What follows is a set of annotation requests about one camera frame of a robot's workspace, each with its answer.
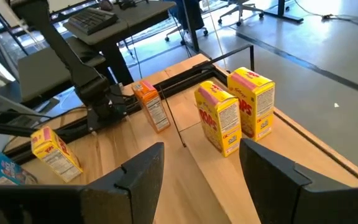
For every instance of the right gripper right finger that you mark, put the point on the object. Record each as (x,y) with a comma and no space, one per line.
(275,193)

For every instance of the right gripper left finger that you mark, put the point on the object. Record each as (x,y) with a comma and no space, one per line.
(129,199)

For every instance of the yellow Pops cereal box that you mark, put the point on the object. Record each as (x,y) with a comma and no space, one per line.
(253,102)
(219,121)
(54,152)

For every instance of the orange Mini Wheats cereal box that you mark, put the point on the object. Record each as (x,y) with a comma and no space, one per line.
(154,109)

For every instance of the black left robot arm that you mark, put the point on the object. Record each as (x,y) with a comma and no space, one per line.
(85,84)

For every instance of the black desk support beam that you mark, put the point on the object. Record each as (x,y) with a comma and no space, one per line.
(8,128)

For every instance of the grey desk panel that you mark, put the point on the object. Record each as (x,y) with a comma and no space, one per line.
(141,18)
(48,71)

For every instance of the black standing desk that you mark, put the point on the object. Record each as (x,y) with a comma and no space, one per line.
(283,15)

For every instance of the black keyboard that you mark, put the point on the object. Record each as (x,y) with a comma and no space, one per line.
(92,20)

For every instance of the black computer mouse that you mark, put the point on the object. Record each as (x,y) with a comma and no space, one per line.
(106,4)

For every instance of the wooden shelf with black frame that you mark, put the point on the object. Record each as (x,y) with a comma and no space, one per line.
(228,174)

